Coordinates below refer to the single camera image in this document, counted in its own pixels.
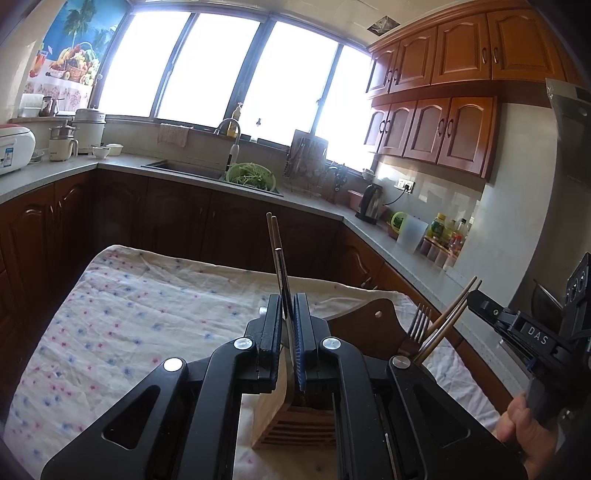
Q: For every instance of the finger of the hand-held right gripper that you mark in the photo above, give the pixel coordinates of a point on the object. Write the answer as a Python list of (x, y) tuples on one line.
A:
[(485, 309)]

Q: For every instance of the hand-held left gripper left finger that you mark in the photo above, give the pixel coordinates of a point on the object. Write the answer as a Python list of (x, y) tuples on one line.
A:
[(272, 337)]

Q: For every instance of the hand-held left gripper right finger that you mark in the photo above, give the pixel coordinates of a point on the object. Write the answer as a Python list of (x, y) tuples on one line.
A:
[(302, 341)]

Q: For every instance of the wooden utensil holder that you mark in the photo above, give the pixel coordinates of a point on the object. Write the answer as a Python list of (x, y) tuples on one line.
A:
[(364, 332)]

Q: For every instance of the large metal fork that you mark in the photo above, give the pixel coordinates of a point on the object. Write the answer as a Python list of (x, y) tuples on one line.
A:
[(418, 327)]

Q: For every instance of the person's right hand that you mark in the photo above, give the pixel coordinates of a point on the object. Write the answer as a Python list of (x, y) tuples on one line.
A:
[(521, 438)]

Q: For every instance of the steel bowl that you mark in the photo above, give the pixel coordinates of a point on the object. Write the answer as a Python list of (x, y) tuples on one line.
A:
[(547, 300)]

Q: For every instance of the row of spice jars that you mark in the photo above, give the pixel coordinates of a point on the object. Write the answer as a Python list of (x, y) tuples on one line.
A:
[(438, 256)]

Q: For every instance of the group of sauce bottles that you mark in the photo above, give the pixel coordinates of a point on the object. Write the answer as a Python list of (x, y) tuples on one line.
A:
[(450, 230)]

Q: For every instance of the white plastic jug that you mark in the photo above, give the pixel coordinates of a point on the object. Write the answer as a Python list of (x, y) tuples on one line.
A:
[(412, 235)]

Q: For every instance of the green round lid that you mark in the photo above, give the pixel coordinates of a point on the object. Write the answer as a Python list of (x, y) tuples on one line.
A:
[(398, 221)]

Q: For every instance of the pink plastic box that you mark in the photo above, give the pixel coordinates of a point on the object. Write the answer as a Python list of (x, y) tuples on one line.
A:
[(356, 201)]

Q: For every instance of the steel electric kettle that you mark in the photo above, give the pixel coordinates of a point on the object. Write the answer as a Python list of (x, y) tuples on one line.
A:
[(369, 205)]

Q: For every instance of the floral white tablecloth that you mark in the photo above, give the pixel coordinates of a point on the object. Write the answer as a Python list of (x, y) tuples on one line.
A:
[(115, 323)]

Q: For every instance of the green colander with vegetables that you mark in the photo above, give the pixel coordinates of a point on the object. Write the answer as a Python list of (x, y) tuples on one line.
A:
[(249, 177)]

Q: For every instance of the metal dish rack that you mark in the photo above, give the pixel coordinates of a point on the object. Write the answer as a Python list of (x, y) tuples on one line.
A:
[(304, 177)]

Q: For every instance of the dark wooden base cabinets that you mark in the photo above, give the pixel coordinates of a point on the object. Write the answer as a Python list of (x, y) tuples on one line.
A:
[(161, 217)]

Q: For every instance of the steel range hood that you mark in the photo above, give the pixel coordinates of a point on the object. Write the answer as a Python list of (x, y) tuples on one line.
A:
[(572, 161)]

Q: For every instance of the steel kitchen sink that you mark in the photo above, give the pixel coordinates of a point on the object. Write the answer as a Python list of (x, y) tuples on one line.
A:
[(184, 170)]

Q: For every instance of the knife rack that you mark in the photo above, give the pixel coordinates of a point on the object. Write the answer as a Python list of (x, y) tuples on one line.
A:
[(309, 147)]

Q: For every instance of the curved kitchen faucet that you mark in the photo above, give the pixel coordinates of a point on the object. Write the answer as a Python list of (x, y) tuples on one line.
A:
[(228, 123)]

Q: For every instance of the yellow soap bottle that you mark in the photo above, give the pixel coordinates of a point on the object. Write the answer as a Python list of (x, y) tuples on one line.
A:
[(236, 117)]

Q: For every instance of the hanging dish cloth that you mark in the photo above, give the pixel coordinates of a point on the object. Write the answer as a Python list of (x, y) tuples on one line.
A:
[(174, 135)]

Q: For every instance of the grey kitchen countertop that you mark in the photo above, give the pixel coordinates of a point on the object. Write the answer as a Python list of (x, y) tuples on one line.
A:
[(120, 162)]

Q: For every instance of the white bowls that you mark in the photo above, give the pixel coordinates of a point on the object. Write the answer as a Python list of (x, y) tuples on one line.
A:
[(108, 150)]

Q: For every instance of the wooden upper cabinets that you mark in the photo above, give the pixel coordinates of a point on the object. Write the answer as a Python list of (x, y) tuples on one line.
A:
[(461, 60)]

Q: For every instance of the white steamer pot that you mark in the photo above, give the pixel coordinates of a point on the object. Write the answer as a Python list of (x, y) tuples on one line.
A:
[(90, 131)]

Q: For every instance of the kitchen window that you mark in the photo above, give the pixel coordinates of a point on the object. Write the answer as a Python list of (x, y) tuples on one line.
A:
[(207, 69)]

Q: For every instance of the white blender jug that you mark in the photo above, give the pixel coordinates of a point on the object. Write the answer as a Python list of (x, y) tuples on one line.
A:
[(62, 143)]

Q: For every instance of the square ceiling vent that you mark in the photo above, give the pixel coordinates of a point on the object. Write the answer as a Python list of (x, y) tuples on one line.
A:
[(383, 25)]

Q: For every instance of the white rice cooker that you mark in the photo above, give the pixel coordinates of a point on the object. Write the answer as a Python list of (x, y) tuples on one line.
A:
[(16, 147)]

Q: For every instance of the metal cup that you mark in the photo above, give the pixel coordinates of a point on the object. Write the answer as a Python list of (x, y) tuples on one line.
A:
[(48, 107)]

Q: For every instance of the wall power outlet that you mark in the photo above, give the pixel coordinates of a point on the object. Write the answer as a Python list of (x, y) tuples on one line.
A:
[(405, 185)]

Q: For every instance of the fruit and palm wall poster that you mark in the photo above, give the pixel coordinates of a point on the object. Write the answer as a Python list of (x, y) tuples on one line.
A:
[(74, 60)]

